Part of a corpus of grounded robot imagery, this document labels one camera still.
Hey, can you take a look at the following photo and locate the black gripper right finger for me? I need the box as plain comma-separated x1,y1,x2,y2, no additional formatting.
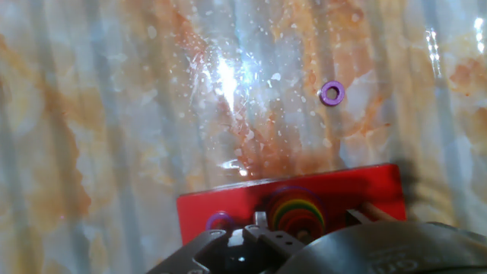
345,208,369,227

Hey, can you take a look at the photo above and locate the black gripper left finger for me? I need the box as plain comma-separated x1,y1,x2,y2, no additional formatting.
146,211,306,274

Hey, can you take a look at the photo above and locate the red Hanoi base with pegs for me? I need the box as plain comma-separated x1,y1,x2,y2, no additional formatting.
176,163,407,247

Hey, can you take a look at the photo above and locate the marble pattern mat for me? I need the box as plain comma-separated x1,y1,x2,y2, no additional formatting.
0,0,487,274

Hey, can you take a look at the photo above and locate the red Hanoi ring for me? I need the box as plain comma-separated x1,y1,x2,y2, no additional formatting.
283,212,317,240

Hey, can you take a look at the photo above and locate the large purple Hanoi ring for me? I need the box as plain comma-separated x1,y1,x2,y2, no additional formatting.
265,185,329,237

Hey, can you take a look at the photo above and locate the orange Hanoi ring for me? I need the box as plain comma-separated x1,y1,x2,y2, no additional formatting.
279,207,320,234

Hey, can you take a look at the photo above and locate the yellow Hanoi ring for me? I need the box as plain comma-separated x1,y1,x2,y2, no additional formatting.
275,202,323,231

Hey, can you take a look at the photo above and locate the green Hanoi ring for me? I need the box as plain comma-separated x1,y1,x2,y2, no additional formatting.
272,197,326,233

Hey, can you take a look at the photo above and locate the small purple Hanoi ring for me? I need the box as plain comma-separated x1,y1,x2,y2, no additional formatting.
205,211,237,232
318,80,346,107

